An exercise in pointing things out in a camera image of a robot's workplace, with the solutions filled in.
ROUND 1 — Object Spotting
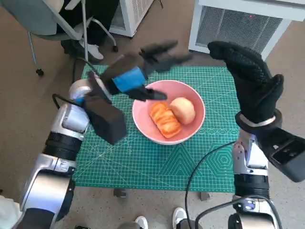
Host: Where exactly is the green cutting mat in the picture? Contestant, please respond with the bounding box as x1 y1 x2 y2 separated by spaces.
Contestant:
72 64 239 193

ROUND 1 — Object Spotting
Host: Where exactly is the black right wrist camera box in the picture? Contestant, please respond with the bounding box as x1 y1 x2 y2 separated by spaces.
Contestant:
256 127 305 183

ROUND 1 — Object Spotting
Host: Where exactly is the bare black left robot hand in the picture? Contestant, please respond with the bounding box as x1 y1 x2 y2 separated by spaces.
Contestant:
101 40 193 102

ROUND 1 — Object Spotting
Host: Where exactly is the grey office chair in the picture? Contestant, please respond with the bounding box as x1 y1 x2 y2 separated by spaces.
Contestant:
0 0 119 77

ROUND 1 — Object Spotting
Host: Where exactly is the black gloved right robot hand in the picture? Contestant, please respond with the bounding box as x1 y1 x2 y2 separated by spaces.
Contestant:
207 41 285 124

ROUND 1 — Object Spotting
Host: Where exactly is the thick black cable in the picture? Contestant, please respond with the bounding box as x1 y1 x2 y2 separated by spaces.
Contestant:
195 195 283 229

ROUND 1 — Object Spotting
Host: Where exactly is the white shoe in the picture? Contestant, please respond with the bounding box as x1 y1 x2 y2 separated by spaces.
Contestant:
173 207 189 226
135 216 149 229

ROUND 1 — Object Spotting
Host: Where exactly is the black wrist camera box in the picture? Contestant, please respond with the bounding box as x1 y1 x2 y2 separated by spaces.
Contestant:
84 95 127 146
256 127 305 183

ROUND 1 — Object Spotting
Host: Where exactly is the person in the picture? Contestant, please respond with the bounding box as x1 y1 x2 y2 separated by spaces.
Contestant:
56 0 120 60
0 195 22 229

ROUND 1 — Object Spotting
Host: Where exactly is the white cabinet with narrow grille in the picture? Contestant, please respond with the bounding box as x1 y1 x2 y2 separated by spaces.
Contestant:
108 0 157 38

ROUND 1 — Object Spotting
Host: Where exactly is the white cabinet with wide grille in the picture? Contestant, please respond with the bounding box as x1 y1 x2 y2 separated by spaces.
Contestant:
188 0 305 62

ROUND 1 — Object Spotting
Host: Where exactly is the thin black camera cable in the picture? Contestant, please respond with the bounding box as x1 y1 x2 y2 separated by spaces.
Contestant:
72 57 101 84

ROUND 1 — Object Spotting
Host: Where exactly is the round bread bun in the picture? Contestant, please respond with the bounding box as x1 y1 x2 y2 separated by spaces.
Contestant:
169 97 196 125

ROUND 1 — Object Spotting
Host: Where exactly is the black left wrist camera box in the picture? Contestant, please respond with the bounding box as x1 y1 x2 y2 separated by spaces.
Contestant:
84 95 127 146

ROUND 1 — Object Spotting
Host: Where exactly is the pink bowl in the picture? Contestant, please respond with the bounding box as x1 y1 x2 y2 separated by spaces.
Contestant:
132 80 206 146

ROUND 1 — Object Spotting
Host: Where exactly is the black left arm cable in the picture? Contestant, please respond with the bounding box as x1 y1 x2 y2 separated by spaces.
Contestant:
51 94 81 107

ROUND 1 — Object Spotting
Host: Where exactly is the long glazed bread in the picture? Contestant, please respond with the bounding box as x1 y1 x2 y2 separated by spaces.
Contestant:
149 103 183 139

